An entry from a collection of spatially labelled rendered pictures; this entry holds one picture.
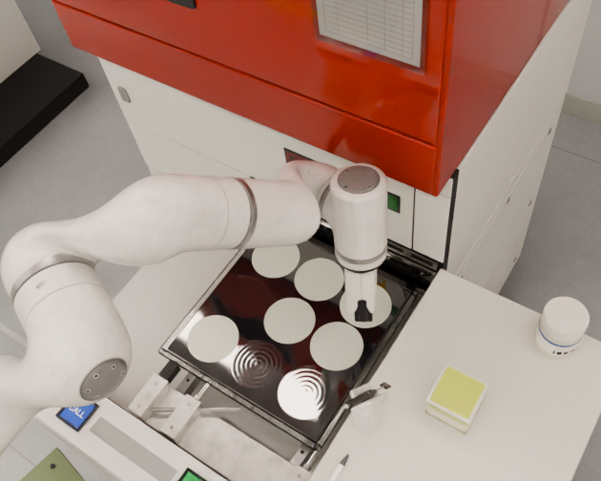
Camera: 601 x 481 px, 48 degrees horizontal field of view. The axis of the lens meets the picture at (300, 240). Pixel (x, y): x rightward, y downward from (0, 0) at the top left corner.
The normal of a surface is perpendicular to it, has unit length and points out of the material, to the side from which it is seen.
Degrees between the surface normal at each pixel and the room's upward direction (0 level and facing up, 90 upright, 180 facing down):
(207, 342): 0
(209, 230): 82
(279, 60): 90
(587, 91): 90
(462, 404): 0
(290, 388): 0
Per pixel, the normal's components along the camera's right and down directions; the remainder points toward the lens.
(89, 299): 0.46, -0.73
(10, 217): -0.11, -0.57
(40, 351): -0.58, -0.17
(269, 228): 0.69, 0.40
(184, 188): 0.55, -0.55
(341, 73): -0.55, 0.73
